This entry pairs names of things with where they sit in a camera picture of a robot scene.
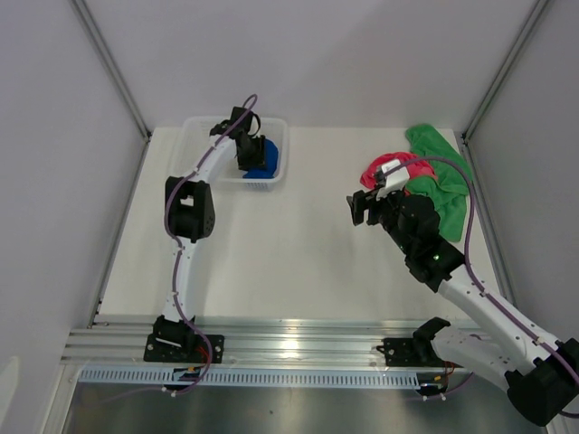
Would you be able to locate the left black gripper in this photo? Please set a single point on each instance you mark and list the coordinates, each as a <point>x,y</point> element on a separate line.
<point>259,160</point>

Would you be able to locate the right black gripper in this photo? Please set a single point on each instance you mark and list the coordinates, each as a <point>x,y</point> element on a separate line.
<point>360,202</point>

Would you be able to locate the white plastic basket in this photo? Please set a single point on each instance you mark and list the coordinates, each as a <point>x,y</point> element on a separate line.
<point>194,140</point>

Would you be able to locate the blue towel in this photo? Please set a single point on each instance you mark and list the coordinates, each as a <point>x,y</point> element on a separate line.
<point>271,163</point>

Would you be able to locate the green towel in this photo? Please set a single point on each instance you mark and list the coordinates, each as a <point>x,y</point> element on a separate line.
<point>448,190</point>

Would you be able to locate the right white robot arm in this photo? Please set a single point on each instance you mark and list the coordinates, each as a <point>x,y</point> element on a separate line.
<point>537,371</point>

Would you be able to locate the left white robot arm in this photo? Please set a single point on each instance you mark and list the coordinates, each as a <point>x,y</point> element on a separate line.
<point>189,210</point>

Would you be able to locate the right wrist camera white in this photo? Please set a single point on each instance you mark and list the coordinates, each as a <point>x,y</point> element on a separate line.
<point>390,176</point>

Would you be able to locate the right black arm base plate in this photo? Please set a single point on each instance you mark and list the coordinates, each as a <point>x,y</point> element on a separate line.
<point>414,351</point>

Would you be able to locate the right aluminium corner post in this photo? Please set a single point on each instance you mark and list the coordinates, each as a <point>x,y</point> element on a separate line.
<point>523,37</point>

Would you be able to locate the aluminium corner post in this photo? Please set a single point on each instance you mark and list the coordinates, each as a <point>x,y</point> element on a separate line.
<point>523,37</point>
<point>109,64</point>

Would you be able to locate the white slotted cable duct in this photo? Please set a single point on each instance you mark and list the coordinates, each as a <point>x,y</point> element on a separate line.
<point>216,376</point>

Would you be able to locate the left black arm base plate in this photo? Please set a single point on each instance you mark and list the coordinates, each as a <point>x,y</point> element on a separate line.
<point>159,351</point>

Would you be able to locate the left aluminium corner post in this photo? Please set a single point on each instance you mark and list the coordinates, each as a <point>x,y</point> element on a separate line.
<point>109,64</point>

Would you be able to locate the aluminium rail frame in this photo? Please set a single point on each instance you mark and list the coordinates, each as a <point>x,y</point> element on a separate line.
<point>258,343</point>

